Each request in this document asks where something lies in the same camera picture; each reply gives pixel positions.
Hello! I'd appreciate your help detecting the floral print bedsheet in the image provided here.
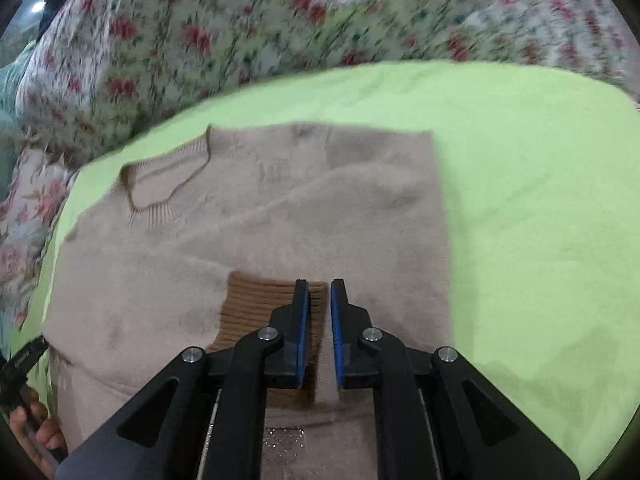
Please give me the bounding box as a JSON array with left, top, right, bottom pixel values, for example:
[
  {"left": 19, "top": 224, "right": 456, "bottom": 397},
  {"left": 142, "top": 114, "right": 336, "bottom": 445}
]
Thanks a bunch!
[{"left": 0, "top": 0, "right": 640, "bottom": 356}]

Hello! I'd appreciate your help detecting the light green fleece blanket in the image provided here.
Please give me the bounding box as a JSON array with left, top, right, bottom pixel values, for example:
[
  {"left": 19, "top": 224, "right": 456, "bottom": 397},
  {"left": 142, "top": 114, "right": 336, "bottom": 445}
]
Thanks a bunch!
[{"left": 30, "top": 60, "right": 640, "bottom": 478}]

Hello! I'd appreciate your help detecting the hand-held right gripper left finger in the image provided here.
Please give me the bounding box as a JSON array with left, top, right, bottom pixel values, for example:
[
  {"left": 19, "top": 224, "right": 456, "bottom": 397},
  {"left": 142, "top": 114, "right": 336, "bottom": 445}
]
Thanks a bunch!
[{"left": 56, "top": 279, "right": 313, "bottom": 480}]

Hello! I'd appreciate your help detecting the teal cloth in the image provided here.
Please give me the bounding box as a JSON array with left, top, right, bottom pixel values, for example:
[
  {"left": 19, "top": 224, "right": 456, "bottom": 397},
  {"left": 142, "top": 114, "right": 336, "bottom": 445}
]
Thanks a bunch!
[{"left": 0, "top": 42, "right": 38, "bottom": 201}]

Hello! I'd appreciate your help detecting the beige knit sweater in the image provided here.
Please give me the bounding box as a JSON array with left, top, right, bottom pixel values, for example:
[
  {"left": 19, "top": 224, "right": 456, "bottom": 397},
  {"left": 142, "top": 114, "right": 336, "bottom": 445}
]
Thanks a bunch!
[{"left": 41, "top": 121, "right": 455, "bottom": 480}]

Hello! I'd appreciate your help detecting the person's left hand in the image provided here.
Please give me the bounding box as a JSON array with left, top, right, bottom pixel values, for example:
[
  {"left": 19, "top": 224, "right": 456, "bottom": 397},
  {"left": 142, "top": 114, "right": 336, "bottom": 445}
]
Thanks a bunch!
[{"left": 9, "top": 390, "right": 67, "bottom": 478}]

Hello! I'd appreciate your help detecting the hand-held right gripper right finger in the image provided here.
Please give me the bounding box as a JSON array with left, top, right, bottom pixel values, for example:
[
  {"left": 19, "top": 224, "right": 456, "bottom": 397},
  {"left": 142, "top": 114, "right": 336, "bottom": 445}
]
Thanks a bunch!
[{"left": 329, "top": 278, "right": 582, "bottom": 480}]

